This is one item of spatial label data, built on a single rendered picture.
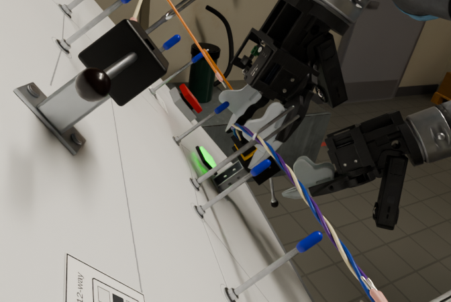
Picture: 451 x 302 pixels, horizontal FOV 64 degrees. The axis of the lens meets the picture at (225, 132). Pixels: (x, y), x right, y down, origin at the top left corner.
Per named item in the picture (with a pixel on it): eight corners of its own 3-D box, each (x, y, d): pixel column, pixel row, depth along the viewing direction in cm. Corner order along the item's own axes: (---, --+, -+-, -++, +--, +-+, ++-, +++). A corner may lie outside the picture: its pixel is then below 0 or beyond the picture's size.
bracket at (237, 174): (226, 201, 52) (254, 181, 52) (218, 193, 51) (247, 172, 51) (216, 180, 56) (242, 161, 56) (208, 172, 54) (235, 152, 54)
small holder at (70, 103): (-53, 114, 14) (97, -2, 13) (36, 81, 22) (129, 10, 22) (35, 200, 15) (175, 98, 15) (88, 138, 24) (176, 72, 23)
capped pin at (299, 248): (225, 299, 27) (321, 233, 26) (221, 284, 28) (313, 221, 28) (236, 310, 28) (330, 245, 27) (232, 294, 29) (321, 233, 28)
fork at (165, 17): (104, 52, 44) (197, -20, 43) (114, 62, 45) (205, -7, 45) (105, 57, 43) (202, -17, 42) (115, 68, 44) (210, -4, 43)
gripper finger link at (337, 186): (309, 182, 59) (362, 164, 56) (313, 192, 59) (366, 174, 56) (307, 188, 54) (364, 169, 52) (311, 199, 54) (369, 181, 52)
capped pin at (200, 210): (191, 205, 35) (264, 152, 35) (197, 207, 36) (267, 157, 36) (198, 217, 34) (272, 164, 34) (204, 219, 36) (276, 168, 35)
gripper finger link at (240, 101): (199, 107, 53) (239, 66, 48) (230, 119, 57) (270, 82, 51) (201, 123, 51) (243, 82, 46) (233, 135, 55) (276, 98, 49)
